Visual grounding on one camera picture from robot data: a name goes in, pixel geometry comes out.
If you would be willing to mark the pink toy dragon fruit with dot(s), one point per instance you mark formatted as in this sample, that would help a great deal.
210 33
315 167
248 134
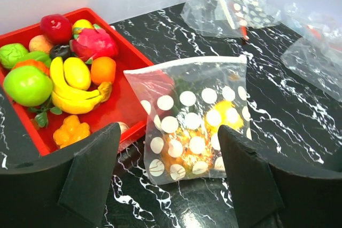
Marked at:
91 44

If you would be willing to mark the orange toy fruit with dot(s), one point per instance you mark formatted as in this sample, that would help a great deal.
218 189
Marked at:
103 69

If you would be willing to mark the green toy apple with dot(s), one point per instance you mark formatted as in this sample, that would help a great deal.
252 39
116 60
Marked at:
28 86

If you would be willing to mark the yellow toy mango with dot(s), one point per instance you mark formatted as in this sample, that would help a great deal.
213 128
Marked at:
77 73

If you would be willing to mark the red toy pomegranate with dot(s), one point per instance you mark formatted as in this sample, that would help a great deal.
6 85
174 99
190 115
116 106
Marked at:
56 28

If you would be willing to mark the green toy leaf sprig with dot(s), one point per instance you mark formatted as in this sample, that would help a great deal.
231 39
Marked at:
41 113

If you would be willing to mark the toy pineapple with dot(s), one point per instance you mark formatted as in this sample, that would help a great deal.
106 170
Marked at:
190 151

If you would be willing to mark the yellow toy bell pepper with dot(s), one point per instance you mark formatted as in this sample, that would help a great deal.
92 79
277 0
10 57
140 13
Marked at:
223 113

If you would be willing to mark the orange toy tangerine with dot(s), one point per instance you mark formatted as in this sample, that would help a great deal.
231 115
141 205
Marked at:
31 62

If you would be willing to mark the polka dot zip bag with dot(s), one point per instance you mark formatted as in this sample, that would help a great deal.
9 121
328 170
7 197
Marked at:
153 85

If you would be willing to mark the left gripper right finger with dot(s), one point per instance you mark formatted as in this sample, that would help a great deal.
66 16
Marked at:
255 195

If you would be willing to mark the green toy pepper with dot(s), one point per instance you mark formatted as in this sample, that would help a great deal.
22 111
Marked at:
11 54

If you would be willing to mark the toy banana bunch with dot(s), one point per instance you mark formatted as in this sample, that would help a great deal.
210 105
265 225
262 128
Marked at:
72 100

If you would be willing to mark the red plastic tray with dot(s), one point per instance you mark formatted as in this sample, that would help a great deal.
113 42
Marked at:
21 140

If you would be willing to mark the peach toy fruit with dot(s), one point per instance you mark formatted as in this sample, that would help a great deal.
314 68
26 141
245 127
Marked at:
40 43

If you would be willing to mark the dark purple toy mangosteen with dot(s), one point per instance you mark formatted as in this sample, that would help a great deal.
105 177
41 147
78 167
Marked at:
63 51

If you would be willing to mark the blue zipper plastic bag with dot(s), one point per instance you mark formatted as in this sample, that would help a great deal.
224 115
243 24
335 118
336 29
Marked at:
316 55

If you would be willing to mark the yellow toy lemon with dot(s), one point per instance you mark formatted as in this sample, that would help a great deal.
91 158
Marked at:
80 25

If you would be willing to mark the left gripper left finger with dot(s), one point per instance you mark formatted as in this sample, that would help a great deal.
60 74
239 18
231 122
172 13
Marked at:
86 187

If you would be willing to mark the orange toy ginger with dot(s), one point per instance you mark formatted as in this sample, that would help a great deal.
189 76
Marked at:
71 131

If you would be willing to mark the clear zip bag pile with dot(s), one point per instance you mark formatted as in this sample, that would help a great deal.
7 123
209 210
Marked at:
199 15

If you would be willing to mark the toy garlic bulb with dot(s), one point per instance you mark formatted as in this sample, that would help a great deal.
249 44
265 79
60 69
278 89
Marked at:
123 127

